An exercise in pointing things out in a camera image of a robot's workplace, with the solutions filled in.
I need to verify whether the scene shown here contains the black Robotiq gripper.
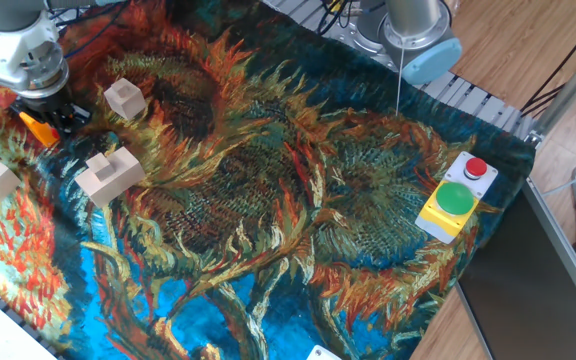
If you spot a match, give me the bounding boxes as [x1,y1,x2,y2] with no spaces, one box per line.
[9,89,92,136]

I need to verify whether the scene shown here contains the yellow box with green button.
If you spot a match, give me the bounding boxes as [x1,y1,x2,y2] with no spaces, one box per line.
[414,181,480,245]

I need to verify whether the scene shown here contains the grey box with red button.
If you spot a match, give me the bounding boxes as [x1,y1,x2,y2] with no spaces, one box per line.
[442,150,499,200]

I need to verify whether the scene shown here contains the small wooden cube with hole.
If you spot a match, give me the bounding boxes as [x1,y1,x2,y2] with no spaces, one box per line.
[103,77,148,121]

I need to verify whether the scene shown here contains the stepped wooden block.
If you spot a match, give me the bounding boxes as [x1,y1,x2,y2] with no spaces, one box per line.
[74,146,147,209]

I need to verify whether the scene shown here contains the sunflower painting print cloth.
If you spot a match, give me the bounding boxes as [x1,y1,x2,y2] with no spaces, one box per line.
[0,0,537,360]

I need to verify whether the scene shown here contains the white zip tie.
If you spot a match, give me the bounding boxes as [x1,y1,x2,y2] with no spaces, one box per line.
[394,38,406,117]

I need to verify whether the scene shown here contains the dark grey panel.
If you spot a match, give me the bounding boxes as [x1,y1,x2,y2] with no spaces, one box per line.
[455,179,576,360]

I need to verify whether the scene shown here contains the blue cable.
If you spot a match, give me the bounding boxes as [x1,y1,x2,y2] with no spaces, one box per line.
[47,0,130,59]

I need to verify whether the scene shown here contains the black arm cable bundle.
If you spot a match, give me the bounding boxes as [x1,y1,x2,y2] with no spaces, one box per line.
[316,0,360,37]

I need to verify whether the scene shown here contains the black floor cables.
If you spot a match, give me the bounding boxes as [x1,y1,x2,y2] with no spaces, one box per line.
[520,7,576,119]

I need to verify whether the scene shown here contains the aluminium frame bar with bracket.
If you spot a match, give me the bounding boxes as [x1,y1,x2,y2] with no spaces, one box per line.
[525,34,576,147]

